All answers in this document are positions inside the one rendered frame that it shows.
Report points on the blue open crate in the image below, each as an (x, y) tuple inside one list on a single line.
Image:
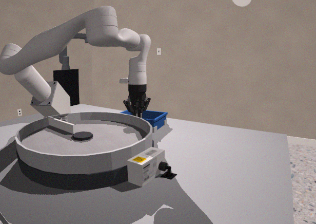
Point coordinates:
[(156, 118)]

